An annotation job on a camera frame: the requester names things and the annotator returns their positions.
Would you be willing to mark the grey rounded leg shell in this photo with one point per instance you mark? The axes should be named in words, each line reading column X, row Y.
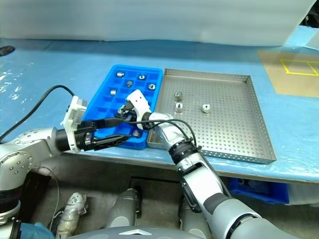
column 193, row 221
column 124, row 206

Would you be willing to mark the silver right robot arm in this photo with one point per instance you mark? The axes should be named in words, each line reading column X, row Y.
column 164, row 132

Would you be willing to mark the small black object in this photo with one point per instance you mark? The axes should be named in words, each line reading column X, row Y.
column 6, row 51

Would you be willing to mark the blue plastic crate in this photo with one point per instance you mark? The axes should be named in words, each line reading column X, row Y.
column 261, row 196

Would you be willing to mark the grey robot torso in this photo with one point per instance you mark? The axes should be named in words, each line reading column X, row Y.
column 162, row 234

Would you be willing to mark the metal nut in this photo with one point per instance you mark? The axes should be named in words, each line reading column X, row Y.
column 179, row 107
column 206, row 108

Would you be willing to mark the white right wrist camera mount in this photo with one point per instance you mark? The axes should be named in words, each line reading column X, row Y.
column 139, row 102

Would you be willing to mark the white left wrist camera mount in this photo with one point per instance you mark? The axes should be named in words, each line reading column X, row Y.
column 74, row 112

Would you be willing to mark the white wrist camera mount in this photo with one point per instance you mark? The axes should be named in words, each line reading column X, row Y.
column 139, row 102
column 74, row 112

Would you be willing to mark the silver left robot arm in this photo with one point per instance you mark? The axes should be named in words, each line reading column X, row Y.
column 37, row 139

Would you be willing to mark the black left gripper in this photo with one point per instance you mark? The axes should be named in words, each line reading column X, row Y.
column 81, row 129

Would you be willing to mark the black rectangular floor plate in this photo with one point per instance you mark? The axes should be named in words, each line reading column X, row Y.
column 154, row 184

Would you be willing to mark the brown flat mat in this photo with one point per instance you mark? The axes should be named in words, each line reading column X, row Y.
column 274, row 74

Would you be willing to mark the white backdrop sheet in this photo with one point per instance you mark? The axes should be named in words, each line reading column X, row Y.
column 149, row 20

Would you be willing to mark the perforated metal tray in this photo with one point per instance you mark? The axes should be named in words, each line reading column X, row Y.
column 224, row 129

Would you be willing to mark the silver tape wrapped post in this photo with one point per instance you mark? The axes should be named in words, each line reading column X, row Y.
column 72, row 211

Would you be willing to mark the blue compartment tray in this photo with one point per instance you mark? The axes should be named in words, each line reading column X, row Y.
column 99, row 109

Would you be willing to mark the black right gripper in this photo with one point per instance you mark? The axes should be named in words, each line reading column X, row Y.
column 130, row 115

